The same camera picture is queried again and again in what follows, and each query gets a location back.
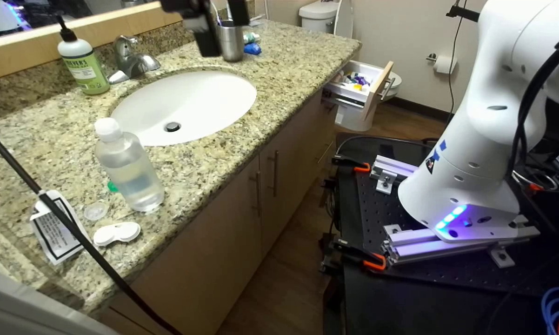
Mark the wooden cabinet door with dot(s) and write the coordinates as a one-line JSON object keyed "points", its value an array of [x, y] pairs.
{"points": [[298, 163], [205, 260]]}

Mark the white toilet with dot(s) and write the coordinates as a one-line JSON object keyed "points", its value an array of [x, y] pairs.
{"points": [[319, 16]]}

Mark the white contact lens case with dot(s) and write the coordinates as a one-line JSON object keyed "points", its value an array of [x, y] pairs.
{"points": [[116, 232]]}

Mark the white oval sink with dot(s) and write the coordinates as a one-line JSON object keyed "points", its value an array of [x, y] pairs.
{"points": [[191, 102]]}

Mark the toilet paper roll on holder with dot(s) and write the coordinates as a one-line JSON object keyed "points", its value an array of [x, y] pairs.
{"points": [[445, 65]]}

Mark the clear round lid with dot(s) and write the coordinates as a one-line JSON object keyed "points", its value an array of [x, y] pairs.
{"points": [[96, 211]]}

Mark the green label soap pump bottle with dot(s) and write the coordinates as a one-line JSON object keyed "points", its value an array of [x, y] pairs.
{"points": [[85, 70]]}

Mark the small green object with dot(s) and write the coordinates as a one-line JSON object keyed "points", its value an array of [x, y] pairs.
{"points": [[112, 187]]}

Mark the steel cup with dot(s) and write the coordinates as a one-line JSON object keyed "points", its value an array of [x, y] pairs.
{"points": [[232, 44]]}

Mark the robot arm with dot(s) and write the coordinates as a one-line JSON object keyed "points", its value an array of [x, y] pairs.
{"points": [[484, 139]]}

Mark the drawer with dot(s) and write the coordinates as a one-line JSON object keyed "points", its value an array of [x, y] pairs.
{"points": [[354, 95]]}

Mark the heap of toiletries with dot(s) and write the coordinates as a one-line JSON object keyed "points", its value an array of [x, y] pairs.
{"points": [[356, 80]]}

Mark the wood framed mirror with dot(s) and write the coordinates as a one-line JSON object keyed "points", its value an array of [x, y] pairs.
{"points": [[51, 35]]}

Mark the blue small packet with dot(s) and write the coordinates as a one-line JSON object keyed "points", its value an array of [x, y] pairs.
{"points": [[253, 49]]}

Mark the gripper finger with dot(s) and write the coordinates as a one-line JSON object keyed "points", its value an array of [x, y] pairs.
{"points": [[238, 11], [207, 39]]}

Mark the toothbrush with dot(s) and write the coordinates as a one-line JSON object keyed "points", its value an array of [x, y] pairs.
{"points": [[216, 14]]}

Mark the black orange clamp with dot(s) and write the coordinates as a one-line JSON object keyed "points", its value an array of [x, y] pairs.
{"points": [[354, 164], [368, 260]]}

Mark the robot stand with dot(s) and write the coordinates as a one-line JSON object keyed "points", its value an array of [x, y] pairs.
{"points": [[423, 288]]}

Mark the clear plastic bottle white cap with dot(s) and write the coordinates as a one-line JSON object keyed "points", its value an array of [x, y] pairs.
{"points": [[130, 172]]}

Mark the chrome tap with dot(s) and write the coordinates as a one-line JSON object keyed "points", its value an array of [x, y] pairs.
{"points": [[133, 60]]}

